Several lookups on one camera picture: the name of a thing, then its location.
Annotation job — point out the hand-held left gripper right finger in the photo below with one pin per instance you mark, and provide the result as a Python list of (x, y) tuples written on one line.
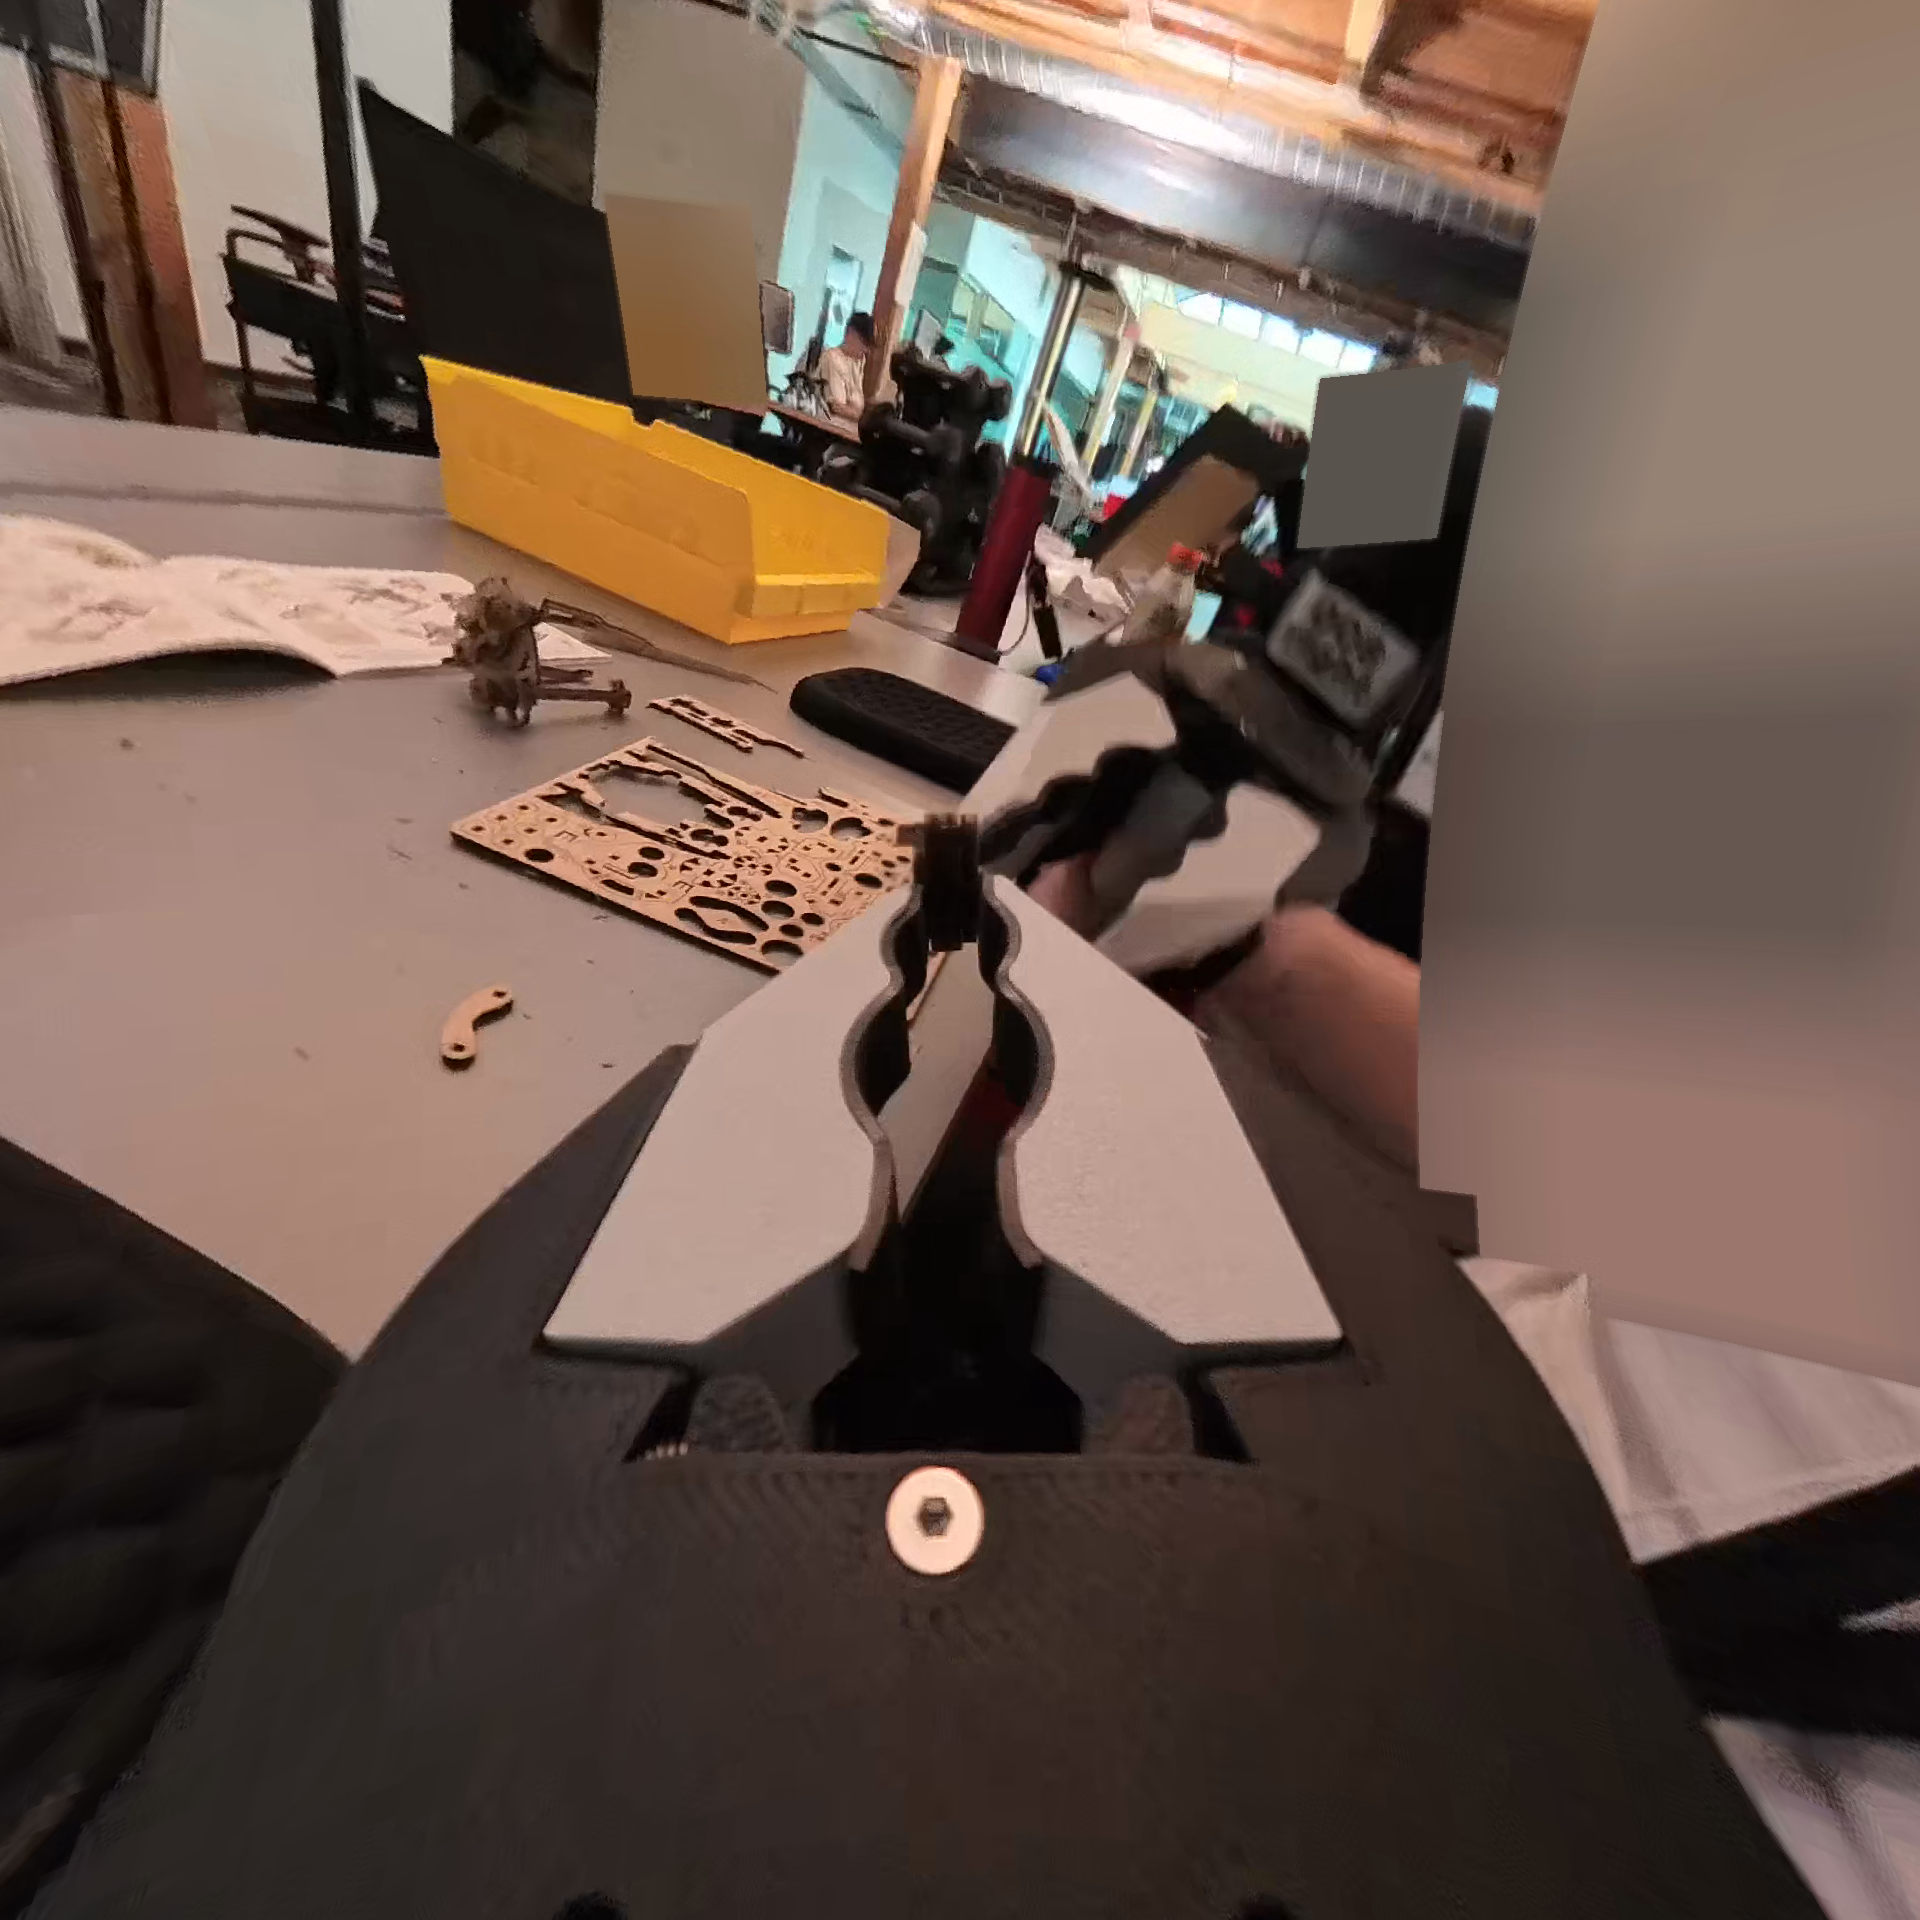
[(1154, 1184)]

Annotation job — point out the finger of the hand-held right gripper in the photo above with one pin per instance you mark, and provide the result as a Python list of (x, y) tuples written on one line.
[(1238, 870), (1069, 759)]

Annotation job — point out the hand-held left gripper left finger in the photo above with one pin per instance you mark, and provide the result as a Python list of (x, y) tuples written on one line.
[(735, 1184)]

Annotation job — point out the small dark wooden model part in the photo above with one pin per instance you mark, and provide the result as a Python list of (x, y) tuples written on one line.
[(945, 882)]

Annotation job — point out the person's right forearm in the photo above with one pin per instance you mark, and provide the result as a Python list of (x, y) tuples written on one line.
[(1328, 1035)]

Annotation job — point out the curved wooden model piece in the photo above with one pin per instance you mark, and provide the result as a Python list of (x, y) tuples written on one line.
[(476, 1027)]

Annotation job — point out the laser-cut wooden parts sheet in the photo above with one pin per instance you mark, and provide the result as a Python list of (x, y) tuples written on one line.
[(682, 854)]

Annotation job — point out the small wooden parts strip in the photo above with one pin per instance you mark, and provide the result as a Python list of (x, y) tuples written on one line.
[(724, 723)]

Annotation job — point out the partly built wooden model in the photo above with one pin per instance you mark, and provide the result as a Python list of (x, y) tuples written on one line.
[(511, 652)]

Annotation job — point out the person's right hand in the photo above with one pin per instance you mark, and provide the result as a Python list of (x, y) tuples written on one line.
[(1062, 892)]

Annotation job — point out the black mesh wrist rest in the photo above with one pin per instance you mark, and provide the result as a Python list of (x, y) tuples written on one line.
[(900, 727)]

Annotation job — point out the plastic bottle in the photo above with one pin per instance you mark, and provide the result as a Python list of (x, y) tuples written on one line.
[(1162, 592)]

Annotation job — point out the black robot machine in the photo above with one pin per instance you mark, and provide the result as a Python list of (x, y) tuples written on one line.
[(939, 450)]

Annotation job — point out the yellow plastic bin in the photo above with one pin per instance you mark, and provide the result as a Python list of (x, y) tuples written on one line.
[(645, 502)]

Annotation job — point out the person's white shirt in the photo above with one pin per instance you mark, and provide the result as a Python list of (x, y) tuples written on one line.
[(1755, 1440)]

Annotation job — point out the black padded chair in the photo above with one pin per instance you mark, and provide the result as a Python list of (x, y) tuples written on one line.
[(135, 1470)]

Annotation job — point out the black flat panel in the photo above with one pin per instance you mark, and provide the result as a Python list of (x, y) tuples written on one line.
[(488, 270)]

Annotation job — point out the paper instruction booklet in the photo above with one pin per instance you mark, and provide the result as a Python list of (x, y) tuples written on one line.
[(194, 600)]

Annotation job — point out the red cylinder post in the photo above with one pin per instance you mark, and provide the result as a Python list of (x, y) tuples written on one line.
[(998, 554)]

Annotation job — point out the tan board with black frame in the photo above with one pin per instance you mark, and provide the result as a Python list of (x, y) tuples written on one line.
[(1192, 502)]

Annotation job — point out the black metal frame chair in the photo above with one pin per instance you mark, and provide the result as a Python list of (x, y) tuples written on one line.
[(308, 322)]

